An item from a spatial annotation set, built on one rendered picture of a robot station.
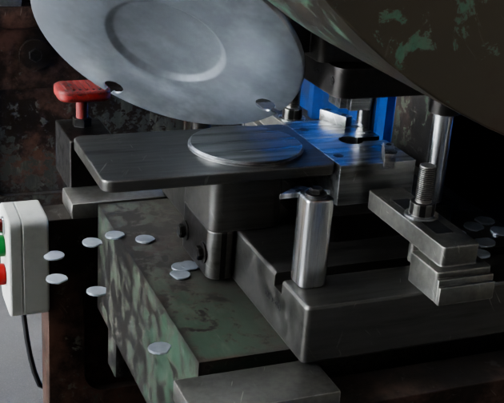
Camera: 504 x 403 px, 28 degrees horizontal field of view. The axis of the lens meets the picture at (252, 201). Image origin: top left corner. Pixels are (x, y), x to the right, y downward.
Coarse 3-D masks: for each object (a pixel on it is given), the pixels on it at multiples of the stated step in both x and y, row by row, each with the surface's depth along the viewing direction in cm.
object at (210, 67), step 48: (48, 0) 101; (96, 0) 99; (144, 0) 96; (192, 0) 94; (240, 0) 92; (96, 48) 106; (144, 48) 105; (192, 48) 102; (240, 48) 99; (288, 48) 97; (144, 96) 112; (192, 96) 109; (240, 96) 107; (288, 96) 104
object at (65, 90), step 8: (80, 80) 135; (88, 80) 135; (56, 88) 132; (64, 88) 131; (72, 88) 131; (80, 88) 131; (88, 88) 132; (96, 88) 132; (56, 96) 132; (64, 96) 130; (72, 96) 130; (80, 96) 130; (88, 96) 131; (96, 96) 131; (104, 96) 132; (80, 104) 133; (80, 112) 133
